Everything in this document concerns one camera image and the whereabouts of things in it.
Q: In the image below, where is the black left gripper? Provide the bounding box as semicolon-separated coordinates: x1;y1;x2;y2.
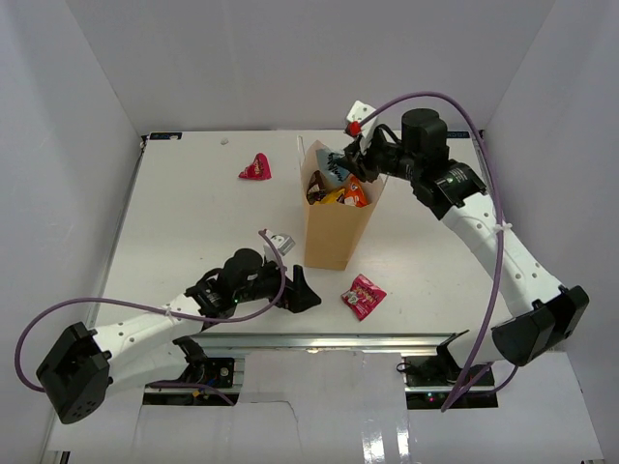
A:
234;254;320;313

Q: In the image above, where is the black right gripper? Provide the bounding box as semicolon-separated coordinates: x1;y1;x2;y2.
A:
339;127;423;183

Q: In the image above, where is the silver blue snack packet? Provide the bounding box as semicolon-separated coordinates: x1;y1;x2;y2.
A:
316;147;350;188

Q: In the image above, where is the orange white snack bag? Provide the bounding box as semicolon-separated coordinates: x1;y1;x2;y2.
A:
343;175;368;208

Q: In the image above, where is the yellow M&M's packet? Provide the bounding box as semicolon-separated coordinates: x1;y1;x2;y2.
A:
318;188;346;205

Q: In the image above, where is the brown purple M&M's packet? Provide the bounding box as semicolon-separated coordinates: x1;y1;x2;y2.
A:
306;170;327;205

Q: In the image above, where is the pink candy packet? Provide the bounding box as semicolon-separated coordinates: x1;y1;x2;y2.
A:
340;274;387;321

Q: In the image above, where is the brown paper bag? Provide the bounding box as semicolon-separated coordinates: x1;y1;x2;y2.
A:
297;135;386;271

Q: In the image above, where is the red heart candy packet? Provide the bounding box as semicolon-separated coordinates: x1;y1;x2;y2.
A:
238;153;272;181

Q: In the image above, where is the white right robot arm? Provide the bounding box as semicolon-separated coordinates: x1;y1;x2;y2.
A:
337;101;589;386

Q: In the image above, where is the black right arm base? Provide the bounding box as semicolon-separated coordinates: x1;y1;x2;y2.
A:
396;333;498;411

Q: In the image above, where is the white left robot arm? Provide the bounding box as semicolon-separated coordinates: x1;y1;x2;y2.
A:
36;248;321;424

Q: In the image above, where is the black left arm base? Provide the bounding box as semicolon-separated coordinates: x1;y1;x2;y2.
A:
150;358;235;389

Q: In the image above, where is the blue label right corner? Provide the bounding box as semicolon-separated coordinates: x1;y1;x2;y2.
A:
447;130;470;139

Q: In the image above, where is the blue label corner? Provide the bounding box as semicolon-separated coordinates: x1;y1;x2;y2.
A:
148;131;183;140
447;130;470;139

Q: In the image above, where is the blue label left corner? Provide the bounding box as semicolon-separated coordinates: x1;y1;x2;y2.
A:
148;131;183;140

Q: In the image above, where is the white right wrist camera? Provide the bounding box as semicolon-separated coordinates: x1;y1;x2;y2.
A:
344;101;378;153

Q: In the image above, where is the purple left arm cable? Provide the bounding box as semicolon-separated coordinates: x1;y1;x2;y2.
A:
13;228;288;407

